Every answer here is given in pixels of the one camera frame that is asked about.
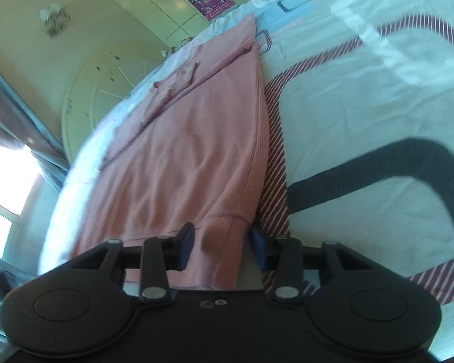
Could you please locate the printed bedsheet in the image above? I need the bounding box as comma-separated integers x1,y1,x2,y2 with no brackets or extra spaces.
38,0,454,362

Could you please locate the window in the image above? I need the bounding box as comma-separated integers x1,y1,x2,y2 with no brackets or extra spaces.
0,146,43,262

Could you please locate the cream round headboard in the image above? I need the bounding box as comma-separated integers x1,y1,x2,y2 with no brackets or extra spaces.
61,44,168,156

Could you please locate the wall lamp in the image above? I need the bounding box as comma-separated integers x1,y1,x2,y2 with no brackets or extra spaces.
39,3,72,39

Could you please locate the cream wardrobe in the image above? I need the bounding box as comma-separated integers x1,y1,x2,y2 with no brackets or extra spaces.
74,0,301,49

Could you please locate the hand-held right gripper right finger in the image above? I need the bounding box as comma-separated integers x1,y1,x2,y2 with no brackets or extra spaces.
249,225,368,306

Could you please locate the grey-blue curtain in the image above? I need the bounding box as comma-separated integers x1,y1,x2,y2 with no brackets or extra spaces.
0,58,72,184

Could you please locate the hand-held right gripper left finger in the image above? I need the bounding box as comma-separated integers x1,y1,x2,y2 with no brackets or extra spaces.
72,222,196,306

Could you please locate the pink long-sleeved sweater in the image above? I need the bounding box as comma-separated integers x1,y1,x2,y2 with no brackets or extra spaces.
70,13,270,291

